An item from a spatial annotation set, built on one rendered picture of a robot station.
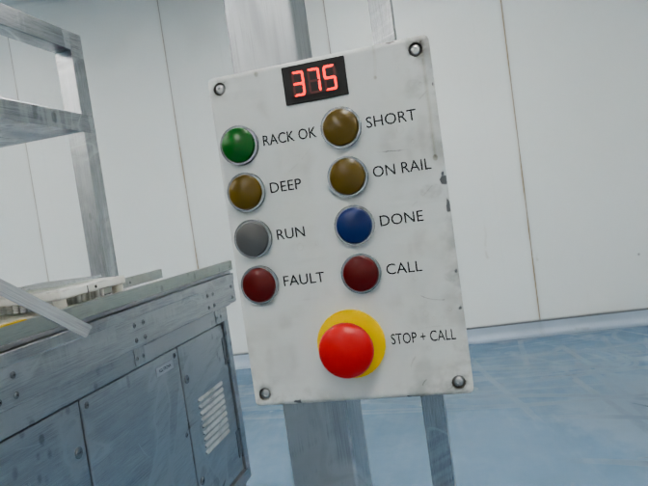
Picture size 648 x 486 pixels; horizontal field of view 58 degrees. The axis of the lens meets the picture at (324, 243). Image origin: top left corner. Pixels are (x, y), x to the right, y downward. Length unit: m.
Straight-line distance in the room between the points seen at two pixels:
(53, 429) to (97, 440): 0.15
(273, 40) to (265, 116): 0.09
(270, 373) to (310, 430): 0.09
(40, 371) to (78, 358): 0.11
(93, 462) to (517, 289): 3.29
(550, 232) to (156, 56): 3.04
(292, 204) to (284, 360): 0.12
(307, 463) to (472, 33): 3.90
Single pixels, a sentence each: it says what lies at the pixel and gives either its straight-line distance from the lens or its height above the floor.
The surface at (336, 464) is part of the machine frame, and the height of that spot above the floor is 0.82.
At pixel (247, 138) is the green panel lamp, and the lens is 0.45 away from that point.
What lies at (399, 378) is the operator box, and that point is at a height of 0.91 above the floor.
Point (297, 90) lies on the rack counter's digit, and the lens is 0.44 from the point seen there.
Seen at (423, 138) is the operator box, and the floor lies 1.08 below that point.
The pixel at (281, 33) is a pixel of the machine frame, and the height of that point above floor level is 1.20.
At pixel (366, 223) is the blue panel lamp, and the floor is 1.03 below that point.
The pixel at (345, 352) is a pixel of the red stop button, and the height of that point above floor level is 0.94.
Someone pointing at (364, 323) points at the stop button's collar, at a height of 0.96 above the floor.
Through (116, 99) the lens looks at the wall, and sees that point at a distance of 4.63.
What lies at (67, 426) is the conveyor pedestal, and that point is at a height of 0.67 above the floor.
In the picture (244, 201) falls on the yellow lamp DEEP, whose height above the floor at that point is 1.06.
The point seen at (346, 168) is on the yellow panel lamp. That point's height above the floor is 1.07.
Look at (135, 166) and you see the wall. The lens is 4.52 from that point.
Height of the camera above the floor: 1.04
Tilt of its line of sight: 3 degrees down
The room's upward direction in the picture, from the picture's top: 8 degrees counter-clockwise
